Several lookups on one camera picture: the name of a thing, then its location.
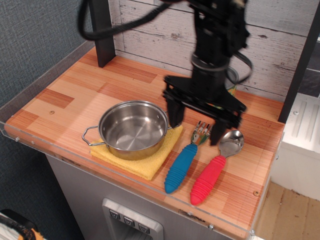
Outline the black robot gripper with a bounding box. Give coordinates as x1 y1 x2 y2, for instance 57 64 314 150
163 67 247 146

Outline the red handled metal spoon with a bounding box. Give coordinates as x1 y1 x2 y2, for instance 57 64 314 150
190 130 245 206

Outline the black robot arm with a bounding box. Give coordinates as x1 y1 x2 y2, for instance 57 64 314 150
163 0 250 146

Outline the stainless steel pot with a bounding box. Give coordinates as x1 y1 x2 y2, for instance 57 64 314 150
82 100 179 161

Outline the peas and carrots can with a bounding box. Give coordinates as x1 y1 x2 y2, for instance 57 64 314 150
212 67 239 111

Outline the yellow folded cloth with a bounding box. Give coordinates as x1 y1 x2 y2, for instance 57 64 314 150
90 125 183 181

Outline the white toy sink unit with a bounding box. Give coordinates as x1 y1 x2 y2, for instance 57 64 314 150
270 93 320 200

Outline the grey toy fridge cabinet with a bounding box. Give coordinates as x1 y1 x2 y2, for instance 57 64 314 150
47 155 235 240

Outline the silver ice dispenser panel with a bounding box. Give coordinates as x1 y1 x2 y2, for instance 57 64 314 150
102 198 165 240

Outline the orange object bottom left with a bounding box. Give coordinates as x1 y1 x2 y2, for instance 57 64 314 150
14 225 45 240

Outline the blue handled metal fork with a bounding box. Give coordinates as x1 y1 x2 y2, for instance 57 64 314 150
164 121 213 194

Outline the dark right shelf post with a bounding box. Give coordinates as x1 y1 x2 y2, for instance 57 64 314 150
278 3 320 124

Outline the dark shelf post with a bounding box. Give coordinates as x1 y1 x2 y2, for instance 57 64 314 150
87 0 116 69
278 3 320 124

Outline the dark left shelf post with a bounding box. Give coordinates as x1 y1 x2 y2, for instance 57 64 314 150
87 0 116 69

